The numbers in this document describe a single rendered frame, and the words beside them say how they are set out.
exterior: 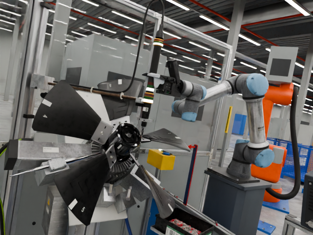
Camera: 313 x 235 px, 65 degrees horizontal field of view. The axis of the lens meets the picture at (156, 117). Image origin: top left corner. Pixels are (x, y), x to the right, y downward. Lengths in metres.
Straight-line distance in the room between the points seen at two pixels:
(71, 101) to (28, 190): 0.90
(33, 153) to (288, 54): 4.55
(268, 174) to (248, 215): 3.23
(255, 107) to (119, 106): 0.73
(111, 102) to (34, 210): 0.96
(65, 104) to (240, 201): 1.09
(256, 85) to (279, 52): 3.65
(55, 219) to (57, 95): 0.65
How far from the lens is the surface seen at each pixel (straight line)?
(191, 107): 1.24
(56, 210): 1.38
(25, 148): 1.05
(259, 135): 1.50
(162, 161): 1.51
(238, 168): 1.64
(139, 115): 1.11
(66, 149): 1.09
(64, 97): 1.04
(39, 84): 1.43
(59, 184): 0.86
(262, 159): 1.52
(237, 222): 1.62
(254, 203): 1.68
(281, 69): 4.96
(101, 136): 1.06
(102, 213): 1.17
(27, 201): 1.83
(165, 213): 1.00
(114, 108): 1.17
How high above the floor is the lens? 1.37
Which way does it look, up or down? 3 degrees down
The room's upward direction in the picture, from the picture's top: 10 degrees clockwise
